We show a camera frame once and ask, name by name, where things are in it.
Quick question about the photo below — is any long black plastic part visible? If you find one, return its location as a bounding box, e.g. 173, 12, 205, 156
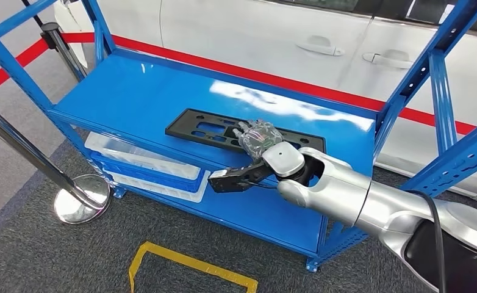
165, 107, 327, 156

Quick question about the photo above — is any blue metal shelf rack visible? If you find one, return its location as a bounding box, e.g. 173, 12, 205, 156
0, 0, 477, 273

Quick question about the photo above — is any long red barrier belt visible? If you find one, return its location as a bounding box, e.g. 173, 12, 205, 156
60, 32, 477, 136

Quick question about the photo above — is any clear plastic bin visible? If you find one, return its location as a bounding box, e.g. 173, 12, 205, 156
84, 131, 202, 181
101, 167, 211, 204

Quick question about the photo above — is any white car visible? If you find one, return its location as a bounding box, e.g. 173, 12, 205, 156
54, 0, 477, 202

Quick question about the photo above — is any short red barrier belt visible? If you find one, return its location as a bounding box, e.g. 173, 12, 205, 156
0, 38, 50, 99

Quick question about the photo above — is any black right camera bracket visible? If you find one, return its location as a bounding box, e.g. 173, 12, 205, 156
228, 159, 278, 191

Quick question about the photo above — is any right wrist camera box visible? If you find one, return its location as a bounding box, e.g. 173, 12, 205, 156
207, 168, 239, 194

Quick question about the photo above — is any white car door handle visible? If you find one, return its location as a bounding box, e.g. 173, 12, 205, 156
361, 49, 415, 70
296, 35, 346, 57

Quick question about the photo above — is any chrome stanchion post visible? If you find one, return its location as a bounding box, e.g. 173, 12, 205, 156
0, 99, 112, 225
40, 22, 88, 82

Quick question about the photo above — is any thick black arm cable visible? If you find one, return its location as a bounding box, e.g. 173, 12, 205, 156
410, 190, 450, 293

